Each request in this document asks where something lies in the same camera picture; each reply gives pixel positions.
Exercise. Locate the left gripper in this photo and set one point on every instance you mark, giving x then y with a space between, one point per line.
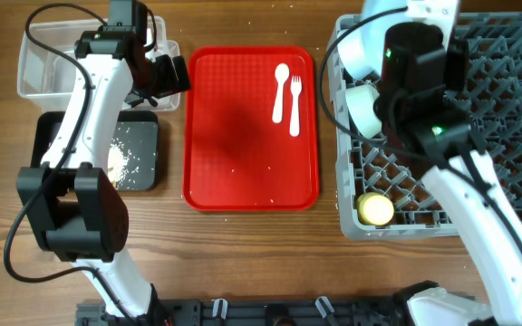
169 82

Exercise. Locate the light blue small bowl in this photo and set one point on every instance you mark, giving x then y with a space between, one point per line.
361 52

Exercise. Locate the white plastic spoon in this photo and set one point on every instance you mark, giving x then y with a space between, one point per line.
281 76

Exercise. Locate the mint green bowl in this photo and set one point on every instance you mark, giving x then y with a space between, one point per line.
360 102

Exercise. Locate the rice food scraps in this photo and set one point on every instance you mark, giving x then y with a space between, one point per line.
124 157

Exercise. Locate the white plastic fork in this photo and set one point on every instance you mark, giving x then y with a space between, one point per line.
296 87

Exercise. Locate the yellow plastic cup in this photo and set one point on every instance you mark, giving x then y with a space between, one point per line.
375 209

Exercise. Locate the light blue plate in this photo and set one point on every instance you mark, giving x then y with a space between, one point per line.
372 22

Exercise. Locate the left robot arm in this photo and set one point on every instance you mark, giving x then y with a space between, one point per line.
73 208

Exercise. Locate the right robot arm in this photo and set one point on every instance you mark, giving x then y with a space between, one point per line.
418 65

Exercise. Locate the grey dishwasher rack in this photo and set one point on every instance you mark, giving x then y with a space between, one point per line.
492 97

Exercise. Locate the red serving tray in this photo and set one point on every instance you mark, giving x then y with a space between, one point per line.
236 159

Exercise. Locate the black plastic tray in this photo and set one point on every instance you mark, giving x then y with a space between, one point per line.
49 123

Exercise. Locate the clear plastic bin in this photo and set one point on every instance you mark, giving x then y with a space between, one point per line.
47 79

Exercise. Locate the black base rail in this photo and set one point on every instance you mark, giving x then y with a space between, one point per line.
321 311

